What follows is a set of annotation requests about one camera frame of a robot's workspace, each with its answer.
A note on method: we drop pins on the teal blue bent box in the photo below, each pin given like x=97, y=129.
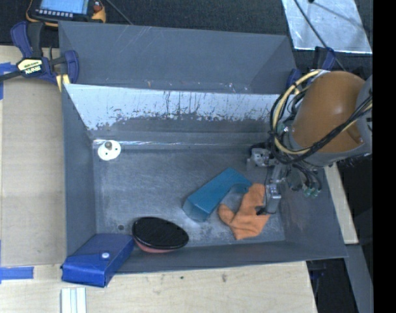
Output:
x=214, y=192

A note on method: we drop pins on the blue pouch with white snap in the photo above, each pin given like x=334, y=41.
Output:
x=93, y=262

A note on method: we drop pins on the grey metal bin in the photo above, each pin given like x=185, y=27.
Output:
x=172, y=174

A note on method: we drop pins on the black oval dish red rim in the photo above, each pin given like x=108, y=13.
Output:
x=159, y=233

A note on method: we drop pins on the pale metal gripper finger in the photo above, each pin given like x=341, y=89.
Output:
x=273, y=201

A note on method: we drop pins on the pale wood board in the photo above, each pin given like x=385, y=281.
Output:
x=32, y=174

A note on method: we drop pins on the white round disc with knob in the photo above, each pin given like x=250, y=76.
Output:
x=108, y=150

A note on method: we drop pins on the orange cloth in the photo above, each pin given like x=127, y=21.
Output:
x=247, y=217

